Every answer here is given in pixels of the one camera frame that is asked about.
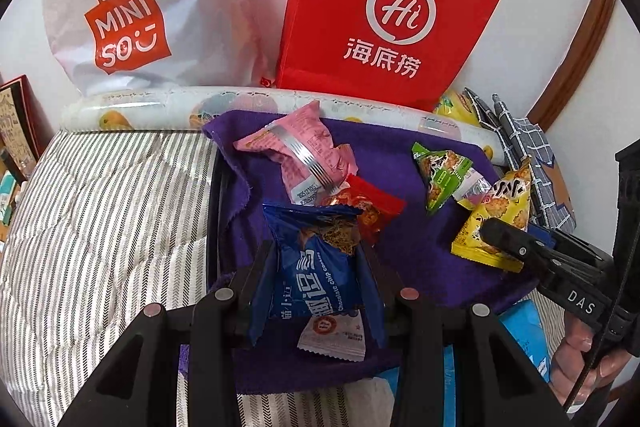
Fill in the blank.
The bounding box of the purple cloth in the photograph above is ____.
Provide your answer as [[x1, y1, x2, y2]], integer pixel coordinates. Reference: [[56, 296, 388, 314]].
[[177, 109, 542, 396]]

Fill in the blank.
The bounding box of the brown wooden headboard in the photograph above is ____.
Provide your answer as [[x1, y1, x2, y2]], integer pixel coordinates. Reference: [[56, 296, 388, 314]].
[[527, 0, 617, 134]]

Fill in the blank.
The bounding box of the small red white candy packet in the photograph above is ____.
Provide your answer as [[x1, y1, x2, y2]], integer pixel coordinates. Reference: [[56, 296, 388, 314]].
[[456, 172, 494, 204]]

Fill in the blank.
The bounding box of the blue cookie packet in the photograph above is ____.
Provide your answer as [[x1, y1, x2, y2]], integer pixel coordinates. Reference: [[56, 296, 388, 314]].
[[262, 202, 376, 324]]

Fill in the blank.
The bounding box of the rolled fruit print mat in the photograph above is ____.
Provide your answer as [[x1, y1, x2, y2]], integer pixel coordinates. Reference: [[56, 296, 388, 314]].
[[61, 87, 507, 166]]

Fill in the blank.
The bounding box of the pink snack packet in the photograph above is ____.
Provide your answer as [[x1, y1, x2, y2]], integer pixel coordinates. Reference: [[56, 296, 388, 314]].
[[235, 101, 359, 206]]

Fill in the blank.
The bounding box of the small teal box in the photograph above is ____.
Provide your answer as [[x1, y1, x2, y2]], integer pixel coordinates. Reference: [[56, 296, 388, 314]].
[[0, 172, 27, 229]]

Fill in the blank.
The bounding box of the striped quilt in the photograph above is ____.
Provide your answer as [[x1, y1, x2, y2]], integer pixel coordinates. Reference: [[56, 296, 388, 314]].
[[0, 127, 568, 427]]

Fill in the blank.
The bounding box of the patterned picture frame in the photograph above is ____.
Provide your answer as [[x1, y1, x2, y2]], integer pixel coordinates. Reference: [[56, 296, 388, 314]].
[[0, 76, 49, 182]]

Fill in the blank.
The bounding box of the person's right hand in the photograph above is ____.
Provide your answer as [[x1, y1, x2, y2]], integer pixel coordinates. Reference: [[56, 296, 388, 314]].
[[550, 321, 634, 409]]

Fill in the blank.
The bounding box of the blue tissue pack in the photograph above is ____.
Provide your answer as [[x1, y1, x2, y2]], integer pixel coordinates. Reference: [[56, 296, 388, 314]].
[[350, 299, 552, 427]]

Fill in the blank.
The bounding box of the grey checked cloth bag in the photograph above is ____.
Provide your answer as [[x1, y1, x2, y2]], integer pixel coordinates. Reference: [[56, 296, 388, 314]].
[[462, 87, 579, 231]]

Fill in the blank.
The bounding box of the red paper bag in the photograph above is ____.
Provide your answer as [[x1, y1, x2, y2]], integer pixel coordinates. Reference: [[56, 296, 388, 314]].
[[275, 0, 510, 112]]

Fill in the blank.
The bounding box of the green snack packet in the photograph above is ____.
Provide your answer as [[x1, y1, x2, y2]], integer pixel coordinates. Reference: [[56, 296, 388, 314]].
[[411, 142, 474, 214]]

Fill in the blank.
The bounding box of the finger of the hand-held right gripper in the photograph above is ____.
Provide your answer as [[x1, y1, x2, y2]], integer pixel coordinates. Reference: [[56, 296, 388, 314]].
[[479, 217, 557, 280], [527, 222, 613, 264]]

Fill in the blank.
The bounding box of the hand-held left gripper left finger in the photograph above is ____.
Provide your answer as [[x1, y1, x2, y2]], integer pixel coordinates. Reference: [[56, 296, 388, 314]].
[[55, 239, 279, 427]]

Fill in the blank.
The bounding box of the yellow drink pack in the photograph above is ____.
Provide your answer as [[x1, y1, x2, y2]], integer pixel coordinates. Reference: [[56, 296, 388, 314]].
[[432, 89, 482, 128]]

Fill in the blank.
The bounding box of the red snack packet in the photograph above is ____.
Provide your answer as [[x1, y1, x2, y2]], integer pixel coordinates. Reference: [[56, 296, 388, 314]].
[[320, 174, 407, 248]]

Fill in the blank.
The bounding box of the yellow snack packet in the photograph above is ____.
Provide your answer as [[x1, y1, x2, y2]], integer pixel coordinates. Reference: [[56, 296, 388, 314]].
[[451, 155, 534, 274]]

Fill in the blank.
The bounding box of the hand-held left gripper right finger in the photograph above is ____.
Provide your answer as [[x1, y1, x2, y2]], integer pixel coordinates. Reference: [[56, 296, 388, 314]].
[[357, 239, 574, 427]]

